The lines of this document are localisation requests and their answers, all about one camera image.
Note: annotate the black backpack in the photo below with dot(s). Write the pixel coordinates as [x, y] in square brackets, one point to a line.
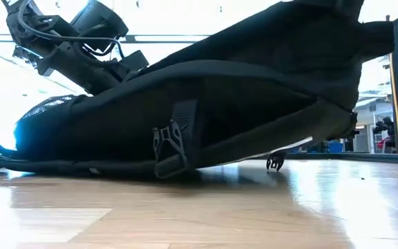
[237, 103]

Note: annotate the black background robot arm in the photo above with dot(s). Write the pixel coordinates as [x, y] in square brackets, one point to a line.
[351, 141]
[387, 124]

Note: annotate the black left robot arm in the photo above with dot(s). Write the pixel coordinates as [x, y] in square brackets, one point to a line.
[95, 20]

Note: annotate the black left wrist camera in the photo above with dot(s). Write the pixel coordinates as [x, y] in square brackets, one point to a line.
[133, 64]

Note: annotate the black table frame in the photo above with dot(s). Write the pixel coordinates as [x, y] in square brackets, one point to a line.
[358, 158]

